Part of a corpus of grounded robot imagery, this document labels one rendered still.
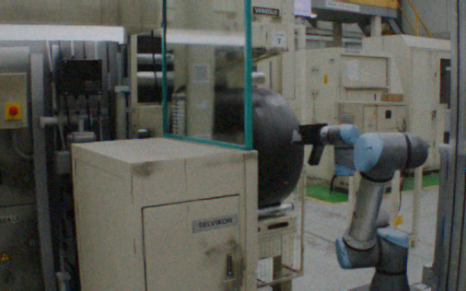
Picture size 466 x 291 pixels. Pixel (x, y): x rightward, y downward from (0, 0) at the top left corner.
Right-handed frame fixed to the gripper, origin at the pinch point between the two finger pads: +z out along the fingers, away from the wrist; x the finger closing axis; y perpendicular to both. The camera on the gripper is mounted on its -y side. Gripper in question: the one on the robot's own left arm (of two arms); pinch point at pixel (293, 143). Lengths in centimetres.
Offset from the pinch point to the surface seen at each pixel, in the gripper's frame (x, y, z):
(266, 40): -22, 53, 41
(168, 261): 81, -28, -42
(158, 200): 83, -11, -43
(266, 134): 11.7, 4.3, 2.5
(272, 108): 4.2, 15.4, 7.3
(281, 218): -3.1, -33.6, 15.7
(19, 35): 105, 47, 23
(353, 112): -362, 27, 305
